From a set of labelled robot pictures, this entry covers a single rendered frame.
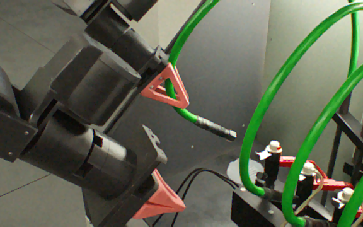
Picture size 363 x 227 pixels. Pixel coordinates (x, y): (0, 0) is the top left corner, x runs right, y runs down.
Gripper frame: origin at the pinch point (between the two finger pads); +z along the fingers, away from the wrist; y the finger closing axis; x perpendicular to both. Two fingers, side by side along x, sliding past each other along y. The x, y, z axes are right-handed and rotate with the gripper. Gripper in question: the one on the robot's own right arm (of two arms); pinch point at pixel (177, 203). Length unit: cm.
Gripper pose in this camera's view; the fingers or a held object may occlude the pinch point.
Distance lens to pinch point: 50.5
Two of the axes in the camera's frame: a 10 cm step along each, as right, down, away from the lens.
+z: 6.7, 4.7, 5.8
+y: 6.5, -7.4, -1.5
